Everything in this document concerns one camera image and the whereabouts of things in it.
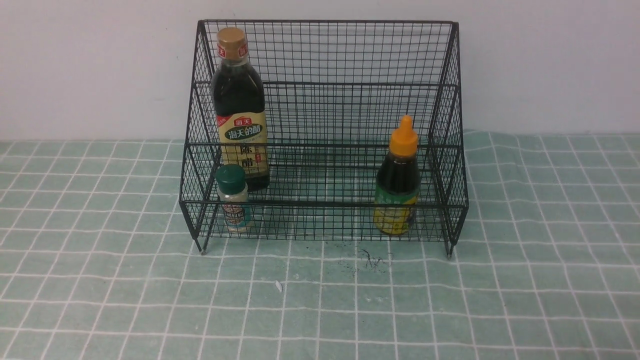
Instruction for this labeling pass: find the large dark vinegar bottle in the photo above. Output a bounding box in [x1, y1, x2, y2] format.
[210, 27, 270, 193]

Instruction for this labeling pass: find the green checkered tablecloth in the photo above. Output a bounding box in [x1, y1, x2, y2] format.
[0, 131, 639, 360]

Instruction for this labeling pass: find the black wire mesh shelf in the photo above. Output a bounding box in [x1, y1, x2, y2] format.
[178, 19, 470, 258]

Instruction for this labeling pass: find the small green-capped spice jar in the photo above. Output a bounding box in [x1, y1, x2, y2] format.
[214, 164, 253, 233]

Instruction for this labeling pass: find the orange-capped dark sauce bottle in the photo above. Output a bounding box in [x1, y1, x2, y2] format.
[373, 115, 421, 236]

